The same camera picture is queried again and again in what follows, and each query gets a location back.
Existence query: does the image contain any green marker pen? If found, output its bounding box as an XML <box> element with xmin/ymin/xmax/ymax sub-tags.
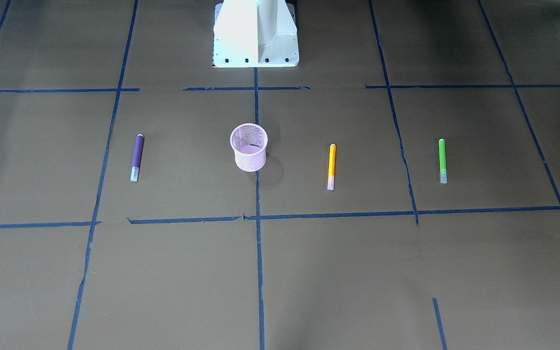
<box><xmin>438</xmin><ymin>138</ymin><xmax>448</xmax><ymax>184</ymax></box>

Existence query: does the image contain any purple marker pen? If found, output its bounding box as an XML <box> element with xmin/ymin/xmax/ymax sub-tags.
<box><xmin>130</xmin><ymin>134</ymin><xmax>145</xmax><ymax>182</ymax></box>

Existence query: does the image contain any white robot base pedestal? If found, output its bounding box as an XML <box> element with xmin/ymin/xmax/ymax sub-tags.
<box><xmin>212</xmin><ymin>0</ymin><xmax>300</xmax><ymax>69</ymax></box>

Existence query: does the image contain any orange marker pen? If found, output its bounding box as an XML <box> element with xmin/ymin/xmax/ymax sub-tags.
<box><xmin>327</xmin><ymin>143</ymin><xmax>336</xmax><ymax>191</ymax></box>

